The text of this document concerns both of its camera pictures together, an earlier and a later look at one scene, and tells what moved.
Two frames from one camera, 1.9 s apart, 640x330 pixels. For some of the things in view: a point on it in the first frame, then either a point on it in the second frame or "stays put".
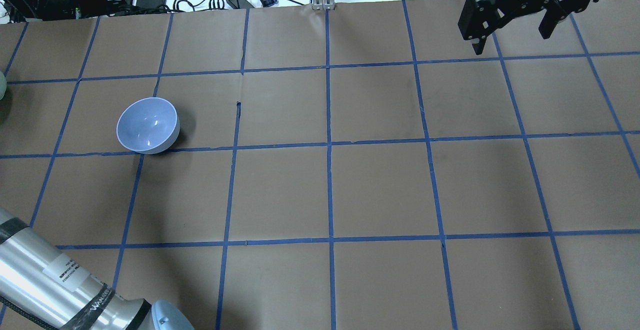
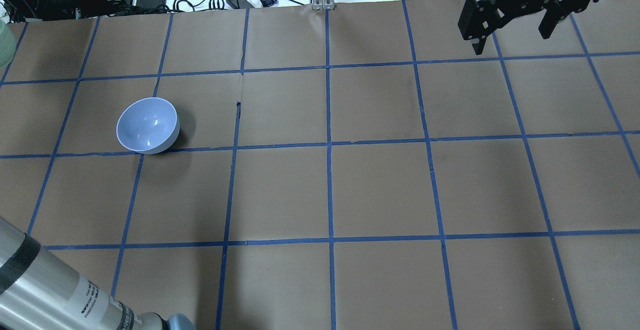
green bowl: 3,85 to 8,44
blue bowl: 149,125 stays put
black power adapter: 236,1 stays put
